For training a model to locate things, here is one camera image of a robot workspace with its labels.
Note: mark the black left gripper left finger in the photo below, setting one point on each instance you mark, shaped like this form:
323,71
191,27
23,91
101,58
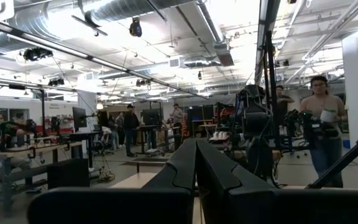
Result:
172,174

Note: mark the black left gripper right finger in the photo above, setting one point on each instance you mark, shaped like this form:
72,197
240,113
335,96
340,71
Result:
222,180

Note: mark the black background robot arm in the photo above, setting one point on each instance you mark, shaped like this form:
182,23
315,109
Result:
309,127

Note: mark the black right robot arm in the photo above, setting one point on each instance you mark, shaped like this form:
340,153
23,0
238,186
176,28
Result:
255,124

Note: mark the black monitor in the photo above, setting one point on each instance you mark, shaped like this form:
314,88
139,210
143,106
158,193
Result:
151,117
79,118

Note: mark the black box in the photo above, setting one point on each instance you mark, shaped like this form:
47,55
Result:
68,174

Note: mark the white cup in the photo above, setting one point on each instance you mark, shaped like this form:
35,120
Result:
328,115

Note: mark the wooden workbench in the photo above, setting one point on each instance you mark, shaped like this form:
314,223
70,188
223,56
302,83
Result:
42,147

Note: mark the black hanging spotlight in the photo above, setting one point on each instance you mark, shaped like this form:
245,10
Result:
135,28

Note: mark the black vertical frame post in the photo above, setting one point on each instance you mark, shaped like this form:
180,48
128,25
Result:
270,77

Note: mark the black ceiling camera cluster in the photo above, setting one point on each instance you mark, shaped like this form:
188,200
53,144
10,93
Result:
36,53
56,82

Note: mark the silver ventilation duct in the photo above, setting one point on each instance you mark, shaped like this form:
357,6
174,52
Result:
120,12

